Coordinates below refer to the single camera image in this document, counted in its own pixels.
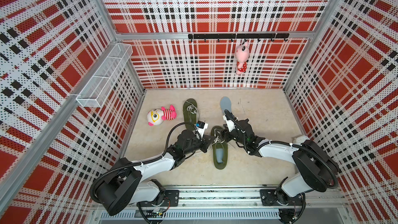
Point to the white penguin plush toy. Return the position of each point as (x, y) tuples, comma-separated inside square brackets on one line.
[(158, 116)]

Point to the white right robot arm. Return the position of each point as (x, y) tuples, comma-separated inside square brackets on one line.
[(316, 170)]

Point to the pink hanging plush toy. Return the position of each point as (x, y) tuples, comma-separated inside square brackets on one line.
[(242, 53)]

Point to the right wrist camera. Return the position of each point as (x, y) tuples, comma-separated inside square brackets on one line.
[(230, 123)]

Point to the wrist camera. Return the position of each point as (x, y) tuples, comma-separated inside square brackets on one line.
[(200, 128), (230, 123)]

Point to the green shoe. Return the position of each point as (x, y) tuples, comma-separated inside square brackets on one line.
[(190, 114), (219, 148)]

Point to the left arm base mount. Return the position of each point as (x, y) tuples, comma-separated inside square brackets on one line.
[(164, 199)]

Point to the white wire mesh basket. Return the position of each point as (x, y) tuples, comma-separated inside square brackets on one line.
[(111, 64)]

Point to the black hook rail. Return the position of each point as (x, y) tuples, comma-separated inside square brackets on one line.
[(270, 36)]

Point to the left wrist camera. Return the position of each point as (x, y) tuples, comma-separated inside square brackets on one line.
[(200, 128)]

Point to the light blue insole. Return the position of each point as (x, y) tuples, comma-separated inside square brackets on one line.
[(225, 105)]

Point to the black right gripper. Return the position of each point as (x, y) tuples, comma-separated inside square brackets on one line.
[(225, 132)]

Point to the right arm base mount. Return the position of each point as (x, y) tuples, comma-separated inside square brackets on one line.
[(276, 197)]

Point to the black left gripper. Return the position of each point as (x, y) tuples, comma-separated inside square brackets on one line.
[(205, 142)]

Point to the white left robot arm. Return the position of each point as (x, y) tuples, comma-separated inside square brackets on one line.
[(130, 182)]

